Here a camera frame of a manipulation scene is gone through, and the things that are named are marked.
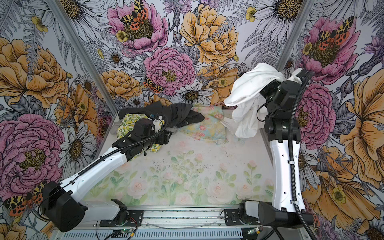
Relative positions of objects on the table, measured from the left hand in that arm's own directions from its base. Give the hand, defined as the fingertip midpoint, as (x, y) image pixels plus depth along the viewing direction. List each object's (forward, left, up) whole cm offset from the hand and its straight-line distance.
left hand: (164, 136), depth 80 cm
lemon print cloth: (+15, +27, -8) cm, 32 cm away
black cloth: (+28, -5, -13) cm, 31 cm away
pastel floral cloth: (+22, -28, -22) cm, 42 cm away
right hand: (+4, -44, +31) cm, 54 cm away
